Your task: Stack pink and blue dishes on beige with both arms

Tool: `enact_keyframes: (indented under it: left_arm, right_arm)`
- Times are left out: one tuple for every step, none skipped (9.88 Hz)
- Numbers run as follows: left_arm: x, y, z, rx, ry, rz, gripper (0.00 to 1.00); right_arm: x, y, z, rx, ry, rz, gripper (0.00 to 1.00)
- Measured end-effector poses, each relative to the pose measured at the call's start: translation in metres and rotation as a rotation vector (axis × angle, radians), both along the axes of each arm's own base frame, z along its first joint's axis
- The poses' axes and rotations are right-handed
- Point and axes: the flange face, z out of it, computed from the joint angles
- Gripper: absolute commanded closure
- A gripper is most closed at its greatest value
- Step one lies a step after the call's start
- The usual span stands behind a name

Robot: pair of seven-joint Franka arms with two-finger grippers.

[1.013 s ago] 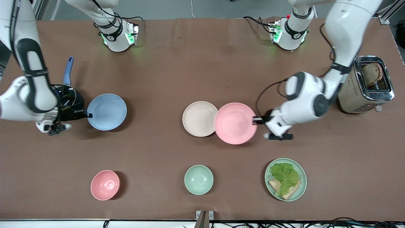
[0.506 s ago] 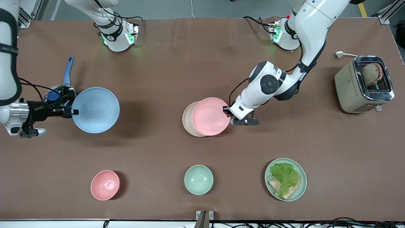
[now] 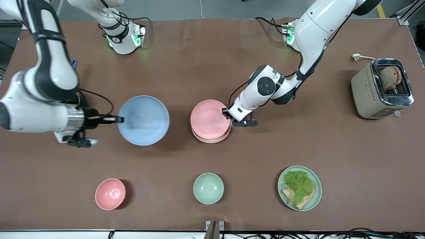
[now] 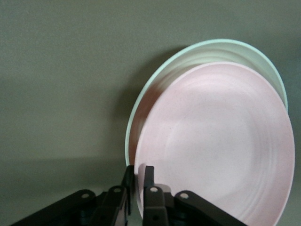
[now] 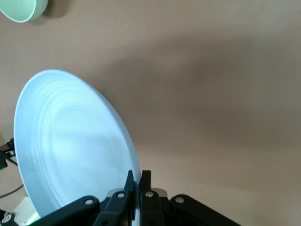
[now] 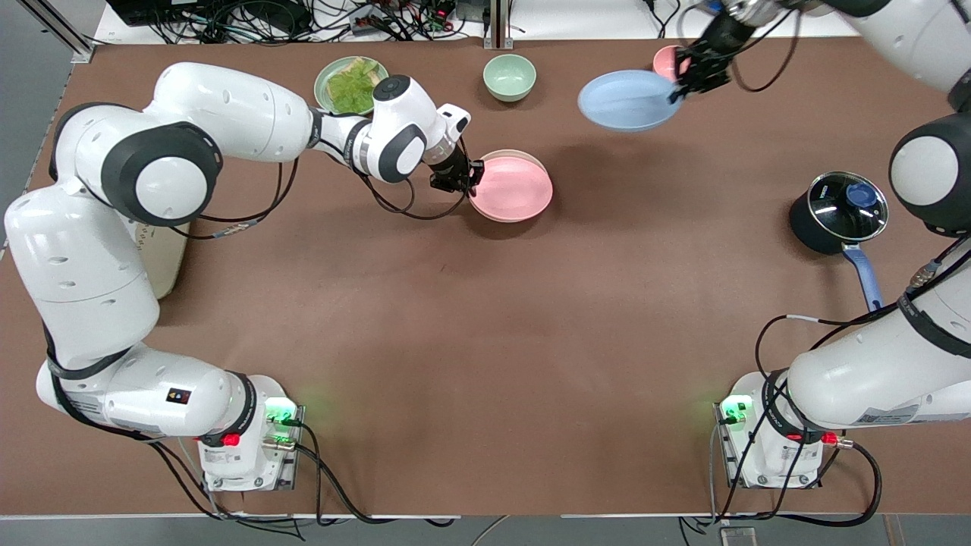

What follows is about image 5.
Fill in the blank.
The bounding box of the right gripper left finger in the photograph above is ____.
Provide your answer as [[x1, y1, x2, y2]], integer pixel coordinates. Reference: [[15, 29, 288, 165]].
[[93, 169, 137, 226]]

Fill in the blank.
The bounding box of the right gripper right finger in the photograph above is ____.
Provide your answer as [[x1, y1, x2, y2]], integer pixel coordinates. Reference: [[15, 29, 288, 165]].
[[139, 169, 166, 226]]

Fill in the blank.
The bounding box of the blue plate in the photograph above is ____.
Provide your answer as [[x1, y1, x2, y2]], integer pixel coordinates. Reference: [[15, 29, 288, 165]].
[[13, 68, 142, 226]]

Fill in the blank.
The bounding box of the brown table cover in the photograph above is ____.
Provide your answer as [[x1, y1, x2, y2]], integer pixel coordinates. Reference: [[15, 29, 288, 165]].
[[0, 0, 301, 226]]

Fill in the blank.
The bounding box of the green bowl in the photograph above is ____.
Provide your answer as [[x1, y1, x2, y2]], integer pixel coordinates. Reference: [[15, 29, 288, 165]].
[[0, 0, 49, 24]]

